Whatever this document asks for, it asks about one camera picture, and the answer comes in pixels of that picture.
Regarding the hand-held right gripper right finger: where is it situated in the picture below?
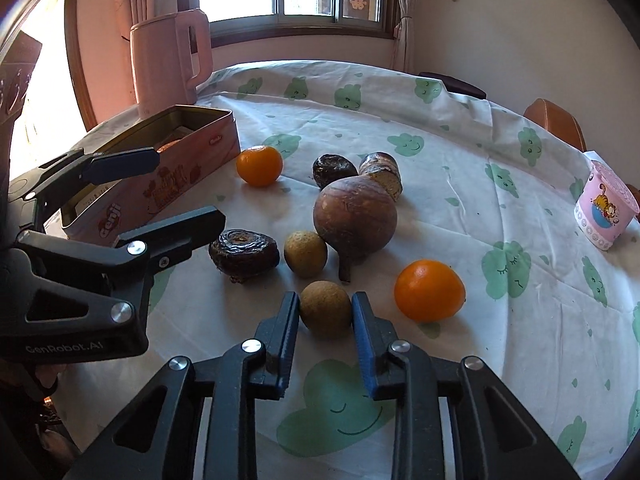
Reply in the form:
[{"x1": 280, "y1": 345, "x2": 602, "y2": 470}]
[{"x1": 351, "y1": 291, "x2": 581, "y2": 480}]

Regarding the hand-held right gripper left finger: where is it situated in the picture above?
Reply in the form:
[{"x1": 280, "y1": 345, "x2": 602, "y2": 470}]
[{"x1": 65, "y1": 291, "x2": 301, "y2": 480}]

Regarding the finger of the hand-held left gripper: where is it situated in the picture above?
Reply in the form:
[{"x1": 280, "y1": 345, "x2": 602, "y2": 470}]
[
  {"x1": 14, "y1": 206, "x2": 227, "y2": 307},
  {"x1": 10, "y1": 146, "x2": 162, "y2": 235}
]

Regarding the round tan kiwi fruit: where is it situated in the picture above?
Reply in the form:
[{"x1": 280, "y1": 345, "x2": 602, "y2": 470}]
[
  {"x1": 299, "y1": 280, "x2": 353, "y2": 338},
  {"x1": 283, "y1": 230, "x2": 329, "y2": 278}
]

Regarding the dark ringed water chestnut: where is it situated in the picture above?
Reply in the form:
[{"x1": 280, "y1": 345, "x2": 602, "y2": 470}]
[{"x1": 208, "y1": 229, "x2": 281, "y2": 283}]

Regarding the large oblong orange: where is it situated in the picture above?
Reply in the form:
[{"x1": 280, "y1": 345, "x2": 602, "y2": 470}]
[{"x1": 394, "y1": 259, "x2": 466, "y2": 324}]

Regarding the pink tin box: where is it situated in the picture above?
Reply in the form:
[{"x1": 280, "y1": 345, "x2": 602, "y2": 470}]
[{"x1": 61, "y1": 104, "x2": 241, "y2": 248}]

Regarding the small round orange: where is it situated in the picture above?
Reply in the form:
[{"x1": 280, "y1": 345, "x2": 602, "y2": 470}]
[{"x1": 236, "y1": 145, "x2": 284, "y2": 188}]

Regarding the large brown round root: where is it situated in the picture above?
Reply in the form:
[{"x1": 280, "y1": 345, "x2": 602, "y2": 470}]
[{"x1": 313, "y1": 176, "x2": 399, "y2": 283}]

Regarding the dark and tan water chestnut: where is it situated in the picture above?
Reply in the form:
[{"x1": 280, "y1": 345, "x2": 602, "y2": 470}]
[{"x1": 358, "y1": 152, "x2": 404, "y2": 202}]

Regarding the pink electric kettle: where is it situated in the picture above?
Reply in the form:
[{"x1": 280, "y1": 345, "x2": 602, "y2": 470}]
[{"x1": 129, "y1": 8, "x2": 214, "y2": 117}]

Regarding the white green cloud tablecloth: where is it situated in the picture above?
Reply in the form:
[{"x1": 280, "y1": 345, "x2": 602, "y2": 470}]
[{"x1": 7, "y1": 60, "x2": 640, "y2": 480}]

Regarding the pink cartoon cat cup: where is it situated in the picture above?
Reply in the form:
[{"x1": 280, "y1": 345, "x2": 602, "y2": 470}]
[{"x1": 573, "y1": 160, "x2": 640, "y2": 252}]

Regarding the dark round stool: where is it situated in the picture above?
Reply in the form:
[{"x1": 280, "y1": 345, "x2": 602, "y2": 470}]
[{"x1": 417, "y1": 72, "x2": 488, "y2": 101}]

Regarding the brown leather chair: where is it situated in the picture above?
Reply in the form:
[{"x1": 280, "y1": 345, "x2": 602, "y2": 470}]
[{"x1": 523, "y1": 98, "x2": 587, "y2": 153}]

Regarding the pale narrow curtain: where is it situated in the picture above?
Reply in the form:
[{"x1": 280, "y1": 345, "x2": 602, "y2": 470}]
[{"x1": 392, "y1": 0, "x2": 426, "y2": 73}]

